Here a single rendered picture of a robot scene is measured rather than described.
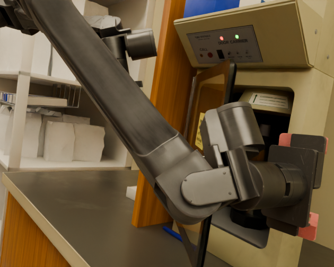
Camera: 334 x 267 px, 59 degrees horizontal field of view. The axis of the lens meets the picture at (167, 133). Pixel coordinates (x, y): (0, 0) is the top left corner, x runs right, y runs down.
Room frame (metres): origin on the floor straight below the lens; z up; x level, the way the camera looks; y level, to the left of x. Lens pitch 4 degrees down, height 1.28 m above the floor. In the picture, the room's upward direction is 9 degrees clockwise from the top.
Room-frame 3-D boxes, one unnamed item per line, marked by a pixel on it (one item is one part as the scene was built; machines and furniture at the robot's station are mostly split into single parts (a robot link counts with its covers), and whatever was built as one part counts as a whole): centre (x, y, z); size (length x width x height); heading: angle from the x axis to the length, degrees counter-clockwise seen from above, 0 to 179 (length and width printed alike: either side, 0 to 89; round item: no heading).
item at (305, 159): (0.38, -0.16, 1.21); 0.07 x 0.07 x 0.10; 40
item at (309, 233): (0.43, -0.21, 1.17); 0.09 x 0.07 x 0.07; 130
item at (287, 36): (0.68, -0.12, 1.46); 0.32 x 0.12 x 0.10; 42
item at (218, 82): (0.67, -0.08, 1.19); 0.30 x 0.01 x 0.40; 7
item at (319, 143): (0.43, -0.21, 1.24); 0.09 x 0.07 x 0.07; 130
